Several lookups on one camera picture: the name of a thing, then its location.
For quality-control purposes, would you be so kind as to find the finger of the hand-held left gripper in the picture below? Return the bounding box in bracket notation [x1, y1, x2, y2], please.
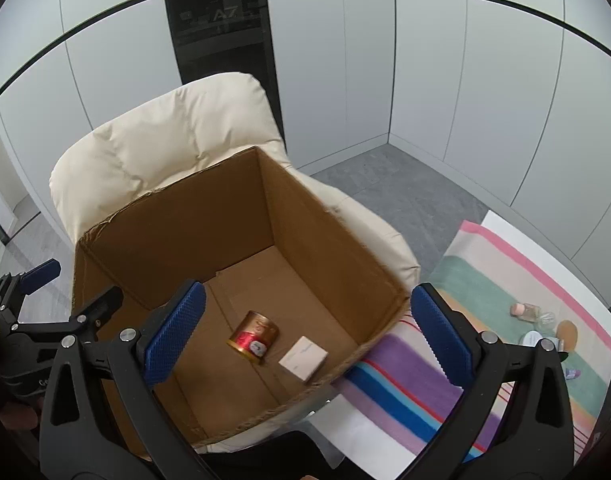
[10, 287, 124, 347]
[0, 259, 62, 322]

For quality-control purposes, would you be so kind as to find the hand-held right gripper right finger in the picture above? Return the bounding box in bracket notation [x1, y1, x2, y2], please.
[395, 283, 575, 480]

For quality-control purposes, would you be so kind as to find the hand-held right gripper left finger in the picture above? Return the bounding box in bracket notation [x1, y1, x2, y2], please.
[38, 280, 221, 480]

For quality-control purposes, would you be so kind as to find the glass bottle with pink cap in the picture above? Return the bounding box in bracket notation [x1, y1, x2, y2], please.
[509, 301, 542, 322]

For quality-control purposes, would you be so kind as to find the brown makeup sponge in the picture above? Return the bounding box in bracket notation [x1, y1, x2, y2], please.
[556, 319, 580, 345]

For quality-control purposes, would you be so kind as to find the brown cardboard box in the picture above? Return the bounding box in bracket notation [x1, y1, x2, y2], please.
[72, 145, 411, 461]

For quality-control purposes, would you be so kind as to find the person's left hand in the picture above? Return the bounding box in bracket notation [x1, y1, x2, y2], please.
[2, 405, 39, 431]

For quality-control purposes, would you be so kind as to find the striped pastel blanket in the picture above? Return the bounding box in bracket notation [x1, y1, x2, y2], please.
[335, 219, 611, 463]

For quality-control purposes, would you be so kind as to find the gold and red can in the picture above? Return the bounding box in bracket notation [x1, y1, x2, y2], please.
[226, 310, 280, 361]

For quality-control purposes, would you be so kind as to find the pale blue eyelash curler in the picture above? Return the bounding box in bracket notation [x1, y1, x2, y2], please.
[518, 329, 561, 349]

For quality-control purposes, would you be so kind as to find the small white box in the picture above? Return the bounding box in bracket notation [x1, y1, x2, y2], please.
[278, 336, 329, 384]

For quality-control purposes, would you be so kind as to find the cream padded chair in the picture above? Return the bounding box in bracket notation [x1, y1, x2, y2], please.
[50, 72, 421, 461]

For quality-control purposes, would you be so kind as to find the black glass door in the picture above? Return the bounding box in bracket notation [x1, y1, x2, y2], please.
[160, 0, 287, 142]

